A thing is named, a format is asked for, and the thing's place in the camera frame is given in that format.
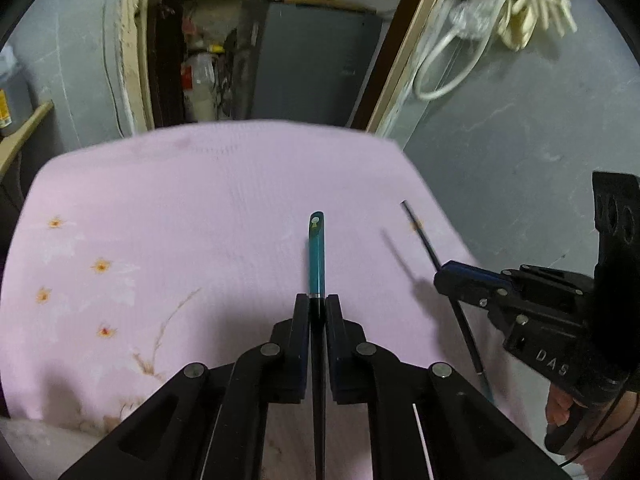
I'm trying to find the clear plastic bag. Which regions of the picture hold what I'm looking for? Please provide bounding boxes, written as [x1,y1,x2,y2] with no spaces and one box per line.
[446,0,502,42]

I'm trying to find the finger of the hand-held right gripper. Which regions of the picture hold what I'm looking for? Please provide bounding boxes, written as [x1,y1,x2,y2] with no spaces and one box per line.
[433,270,587,332]
[447,260,597,302]

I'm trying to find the wooden door frame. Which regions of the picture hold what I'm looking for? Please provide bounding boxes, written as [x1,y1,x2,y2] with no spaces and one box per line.
[119,0,451,137]

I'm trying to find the person's right hand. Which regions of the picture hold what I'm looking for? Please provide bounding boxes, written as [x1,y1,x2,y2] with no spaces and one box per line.
[544,384,576,429]

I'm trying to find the wooden counter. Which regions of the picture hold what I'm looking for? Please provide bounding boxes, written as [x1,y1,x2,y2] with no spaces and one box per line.
[0,101,55,177]

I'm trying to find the white cotton gloves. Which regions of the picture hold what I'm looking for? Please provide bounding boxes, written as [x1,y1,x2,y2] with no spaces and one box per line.
[492,0,579,52]

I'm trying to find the white hose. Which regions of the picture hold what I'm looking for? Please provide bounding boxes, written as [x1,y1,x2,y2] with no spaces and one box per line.
[412,24,494,102]

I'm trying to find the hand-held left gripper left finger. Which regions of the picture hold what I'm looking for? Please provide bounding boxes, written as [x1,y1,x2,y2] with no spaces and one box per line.
[57,293,312,480]

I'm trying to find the person's right forearm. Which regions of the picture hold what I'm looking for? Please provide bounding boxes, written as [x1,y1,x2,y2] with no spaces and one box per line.
[585,389,640,467]

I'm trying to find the dark wooden door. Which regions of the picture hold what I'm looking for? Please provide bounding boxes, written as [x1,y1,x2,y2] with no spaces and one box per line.
[147,0,190,128]

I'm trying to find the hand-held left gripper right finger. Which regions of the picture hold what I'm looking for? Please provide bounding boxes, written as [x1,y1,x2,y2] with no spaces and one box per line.
[325,294,572,480]

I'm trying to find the grey cabinet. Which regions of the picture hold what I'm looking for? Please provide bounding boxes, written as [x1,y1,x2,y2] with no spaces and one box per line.
[239,0,387,127]

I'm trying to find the pink floral cloth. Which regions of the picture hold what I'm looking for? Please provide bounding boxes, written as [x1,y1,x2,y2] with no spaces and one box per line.
[0,119,533,480]

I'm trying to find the black teal-ended chopstick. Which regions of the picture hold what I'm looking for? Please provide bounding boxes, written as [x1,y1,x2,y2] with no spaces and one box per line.
[400,200,496,406]
[307,211,329,480]

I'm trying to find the black wall cable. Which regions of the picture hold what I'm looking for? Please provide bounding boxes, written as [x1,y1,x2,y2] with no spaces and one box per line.
[99,0,127,139]

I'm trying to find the white plastic jug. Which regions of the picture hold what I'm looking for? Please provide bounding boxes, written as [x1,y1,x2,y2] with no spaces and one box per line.
[181,50,217,122]

